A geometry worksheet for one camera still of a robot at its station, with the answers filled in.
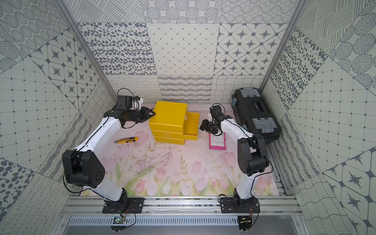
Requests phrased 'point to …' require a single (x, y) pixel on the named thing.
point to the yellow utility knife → (127, 140)
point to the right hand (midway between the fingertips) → (203, 130)
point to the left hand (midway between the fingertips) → (152, 112)
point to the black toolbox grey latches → (252, 110)
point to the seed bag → (218, 142)
